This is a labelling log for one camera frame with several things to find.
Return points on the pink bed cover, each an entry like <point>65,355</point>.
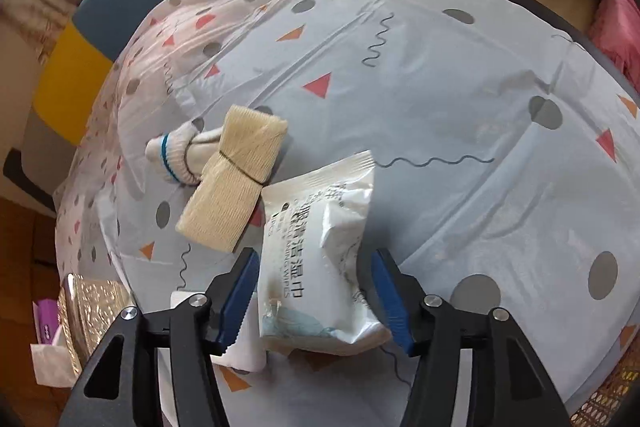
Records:
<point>617,32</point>

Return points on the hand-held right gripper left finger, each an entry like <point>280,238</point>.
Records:
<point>237,302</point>

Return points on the white wet wipes packet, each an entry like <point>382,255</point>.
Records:
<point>310,257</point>

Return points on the white sock with blue stripe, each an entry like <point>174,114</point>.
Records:
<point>175,152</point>

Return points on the patterned tablecloth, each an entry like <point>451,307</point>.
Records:
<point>450,107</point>

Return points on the wicker chair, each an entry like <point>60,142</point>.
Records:
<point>610,402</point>

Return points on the grey yellow blue chair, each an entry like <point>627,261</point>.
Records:
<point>65,72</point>

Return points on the purple tissue box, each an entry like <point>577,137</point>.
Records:
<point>47,322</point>

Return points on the beige cloth bundle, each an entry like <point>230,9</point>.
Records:
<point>225,197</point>

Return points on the white tissue sheet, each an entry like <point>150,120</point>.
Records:
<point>50,362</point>

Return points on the ornate gold tissue box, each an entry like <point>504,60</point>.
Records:
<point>95,312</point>

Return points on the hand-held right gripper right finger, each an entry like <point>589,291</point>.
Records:
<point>392,302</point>

